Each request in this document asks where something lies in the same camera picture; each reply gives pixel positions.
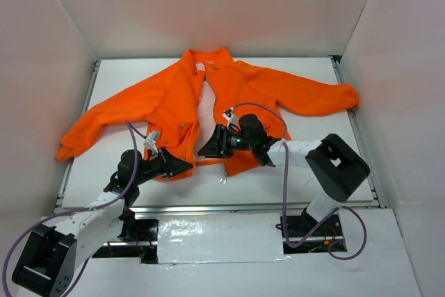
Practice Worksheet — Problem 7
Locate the orange zip-up jacket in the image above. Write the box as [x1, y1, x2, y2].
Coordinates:
[56, 47, 360, 183]

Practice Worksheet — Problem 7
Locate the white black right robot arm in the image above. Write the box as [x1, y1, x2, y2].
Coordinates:
[198, 114, 370, 235]

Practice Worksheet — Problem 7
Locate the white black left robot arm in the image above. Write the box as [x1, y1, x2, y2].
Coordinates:
[12, 147, 193, 296]

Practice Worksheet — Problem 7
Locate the white centre cover panel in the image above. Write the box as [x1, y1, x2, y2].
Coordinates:
[157, 213, 286, 264]

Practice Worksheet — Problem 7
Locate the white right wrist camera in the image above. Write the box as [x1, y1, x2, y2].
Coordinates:
[222, 108, 238, 128]

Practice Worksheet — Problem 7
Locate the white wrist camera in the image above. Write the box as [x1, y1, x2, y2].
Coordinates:
[143, 130, 160, 154]
[222, 108, 238, 128]

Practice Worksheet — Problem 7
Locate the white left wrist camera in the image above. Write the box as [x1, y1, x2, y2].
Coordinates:
[143, 130, 160, 154]

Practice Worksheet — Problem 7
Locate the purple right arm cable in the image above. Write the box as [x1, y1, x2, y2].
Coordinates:
[232, 102, 368, 260]

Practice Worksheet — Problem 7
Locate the silver aluminium front rail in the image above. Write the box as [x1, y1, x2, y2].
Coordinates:
[51, 202, 387, 217]

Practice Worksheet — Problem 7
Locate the aluminium left side rail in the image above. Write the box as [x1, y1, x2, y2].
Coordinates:
[51, 60, 102, 216]

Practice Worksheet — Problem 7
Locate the aluminium right side rail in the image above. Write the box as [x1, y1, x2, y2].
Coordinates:
[328, 55, 388, 209]

